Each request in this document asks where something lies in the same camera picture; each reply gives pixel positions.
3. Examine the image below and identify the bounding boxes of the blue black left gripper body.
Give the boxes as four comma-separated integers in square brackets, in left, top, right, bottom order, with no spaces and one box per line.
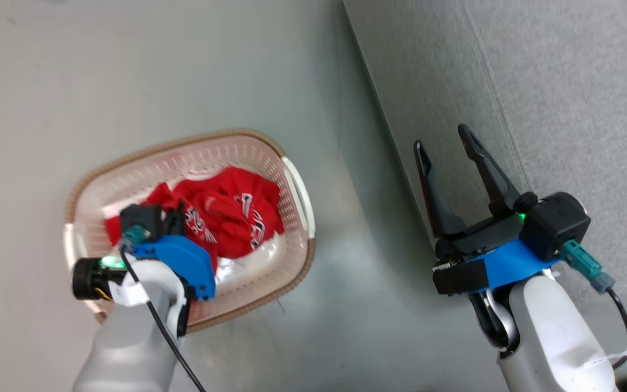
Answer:
[130,235,217,301]

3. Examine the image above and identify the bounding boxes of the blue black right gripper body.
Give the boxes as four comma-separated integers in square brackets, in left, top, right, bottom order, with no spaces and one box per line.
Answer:
[432,214,560,296]

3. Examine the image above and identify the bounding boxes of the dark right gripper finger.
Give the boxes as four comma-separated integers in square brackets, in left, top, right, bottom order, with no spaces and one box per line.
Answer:
[414,139,468,238]
[457,124,522,217]

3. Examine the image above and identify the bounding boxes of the red jersey with white print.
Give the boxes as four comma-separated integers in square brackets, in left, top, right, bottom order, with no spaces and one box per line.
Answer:
[172,167,285,261]

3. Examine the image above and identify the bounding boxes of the beige perforated laundry basket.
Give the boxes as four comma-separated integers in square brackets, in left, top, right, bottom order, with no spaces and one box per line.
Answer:
[63,128,316,334]

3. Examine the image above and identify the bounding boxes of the grey fabric sofa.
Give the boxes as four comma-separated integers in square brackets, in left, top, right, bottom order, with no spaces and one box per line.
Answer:
[342,0,627,305]

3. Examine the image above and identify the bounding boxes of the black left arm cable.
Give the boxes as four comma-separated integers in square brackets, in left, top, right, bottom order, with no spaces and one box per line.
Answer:
[118,225,207,392]

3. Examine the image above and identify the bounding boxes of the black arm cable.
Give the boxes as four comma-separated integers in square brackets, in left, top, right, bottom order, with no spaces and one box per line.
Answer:
[118,225,207,392]
[560,240,627,370]

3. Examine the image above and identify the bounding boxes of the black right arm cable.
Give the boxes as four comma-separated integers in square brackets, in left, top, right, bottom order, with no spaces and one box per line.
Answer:
[560,240,627,370]

